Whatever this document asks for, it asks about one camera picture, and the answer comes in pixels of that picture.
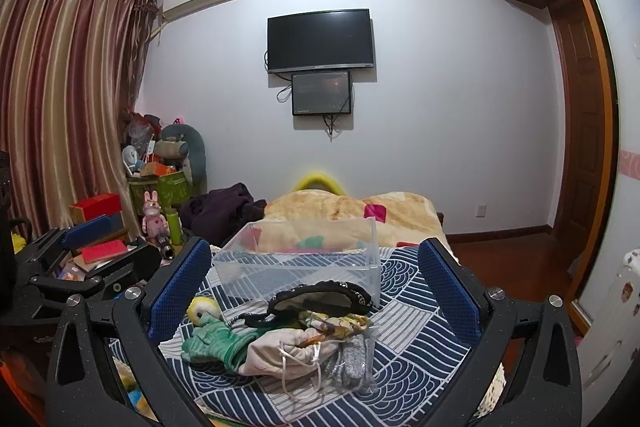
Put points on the cream drawstring pouch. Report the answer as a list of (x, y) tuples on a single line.
[(290, 355)]

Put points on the wooden door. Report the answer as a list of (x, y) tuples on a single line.
[(589, 135)]

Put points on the dark purple clothing pile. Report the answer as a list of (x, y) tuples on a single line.
[(221, 213)]

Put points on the wall mounted black television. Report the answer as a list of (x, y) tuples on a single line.
[(339, 39)]

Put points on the green cylinder bottle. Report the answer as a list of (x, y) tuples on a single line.
[(174, 226)]

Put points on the pink rabbit figure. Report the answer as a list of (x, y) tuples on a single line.
[(154, 224)]

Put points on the wall power socket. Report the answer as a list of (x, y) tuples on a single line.
[(480, 211)]

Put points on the floral fabric scrunchie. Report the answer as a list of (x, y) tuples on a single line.
[(334, 327)]

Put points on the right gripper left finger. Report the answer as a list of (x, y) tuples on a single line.
[(83, 386)]

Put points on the grey plush dinosaur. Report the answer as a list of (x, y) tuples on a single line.
[(184, 146)]

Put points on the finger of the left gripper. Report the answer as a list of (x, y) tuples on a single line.
[(106, 282), (84, 234)]

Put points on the green storage box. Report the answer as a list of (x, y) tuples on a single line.
[(172, 189)]

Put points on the clear plastic storage box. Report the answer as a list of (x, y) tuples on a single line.
[(267, 256)]

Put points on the striped red gold curtain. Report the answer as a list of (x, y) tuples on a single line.
[(71, 73)]

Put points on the beige patchwork blanket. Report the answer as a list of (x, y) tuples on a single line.
[(350, 211)]

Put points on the small black wall monitor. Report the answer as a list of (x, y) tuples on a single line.
[(321, 94)]

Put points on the red box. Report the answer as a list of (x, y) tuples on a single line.
[(105, 204)]

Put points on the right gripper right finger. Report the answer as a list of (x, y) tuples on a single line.
[(544, 388)]

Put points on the yellow headboard cushion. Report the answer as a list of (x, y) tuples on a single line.
[(319, 181)]

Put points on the green yellow sponge toy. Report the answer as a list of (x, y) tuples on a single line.
[(212, 339)]

